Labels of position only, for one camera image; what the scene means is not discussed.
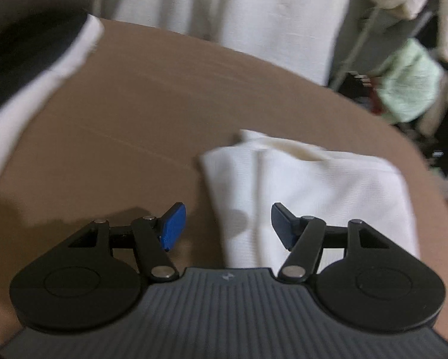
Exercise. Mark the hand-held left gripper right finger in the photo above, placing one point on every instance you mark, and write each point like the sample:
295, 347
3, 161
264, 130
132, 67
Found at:
281, 228

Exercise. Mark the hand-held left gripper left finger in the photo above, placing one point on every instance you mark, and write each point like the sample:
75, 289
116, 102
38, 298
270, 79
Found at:
173, 227

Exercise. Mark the white garment with monster print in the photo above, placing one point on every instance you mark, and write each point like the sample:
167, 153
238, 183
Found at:
339, 194

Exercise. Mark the red garment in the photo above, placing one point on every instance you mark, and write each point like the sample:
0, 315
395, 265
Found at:
375, 97

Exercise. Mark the white folded garment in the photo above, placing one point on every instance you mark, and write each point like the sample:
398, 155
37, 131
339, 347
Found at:
29, 112

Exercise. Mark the white rack pole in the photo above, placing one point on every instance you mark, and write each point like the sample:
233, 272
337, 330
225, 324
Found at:
354, 48

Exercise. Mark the light green quilted jacket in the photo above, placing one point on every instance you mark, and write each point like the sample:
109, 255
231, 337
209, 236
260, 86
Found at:
410, 82

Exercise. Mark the white hanging cloth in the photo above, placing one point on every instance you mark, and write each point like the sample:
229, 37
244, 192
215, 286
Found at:
227, 7

